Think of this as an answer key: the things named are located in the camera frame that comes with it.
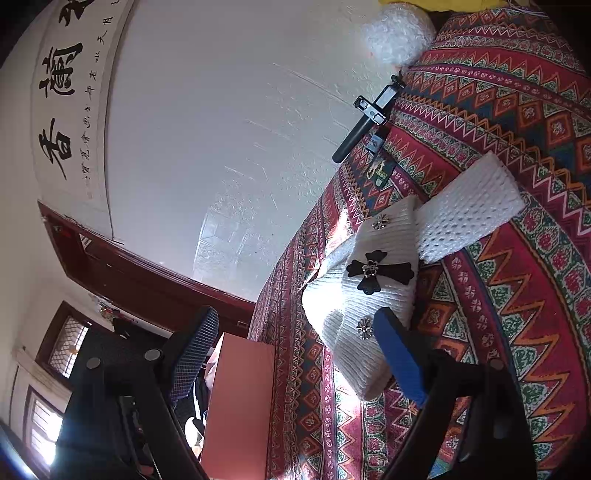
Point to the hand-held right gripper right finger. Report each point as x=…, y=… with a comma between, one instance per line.
x=399, y=360

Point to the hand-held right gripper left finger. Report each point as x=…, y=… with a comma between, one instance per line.
x=191, y=355

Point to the orange box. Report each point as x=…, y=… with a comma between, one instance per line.
x=240, y=415

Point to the white knit hat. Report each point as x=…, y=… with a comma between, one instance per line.
x=341, y=286

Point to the small hanging door ornament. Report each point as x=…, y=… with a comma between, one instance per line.
x=105, y=310

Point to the lattice window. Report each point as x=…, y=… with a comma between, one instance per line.
x=64, y=344

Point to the white foam net sleeve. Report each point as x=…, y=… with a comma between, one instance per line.
x=466, y=212

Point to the bright glass window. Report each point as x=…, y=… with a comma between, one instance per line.
x=44, y=424

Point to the keyring with tags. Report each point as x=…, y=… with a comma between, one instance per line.
x=382, y=173

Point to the black selfie stick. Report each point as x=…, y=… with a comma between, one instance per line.
x=369, y=110

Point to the red patterned woven blanket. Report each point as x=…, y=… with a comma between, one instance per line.
x=531, y=115

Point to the white fluffy ball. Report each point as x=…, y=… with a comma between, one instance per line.
x=397, y=34

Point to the yellow cushion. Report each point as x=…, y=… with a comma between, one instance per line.
x=438, y=3

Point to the red wooden door frame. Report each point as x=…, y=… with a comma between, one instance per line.
x=138, y=277

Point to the calligraphy wall scroll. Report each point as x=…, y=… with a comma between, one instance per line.
x=69, y=115

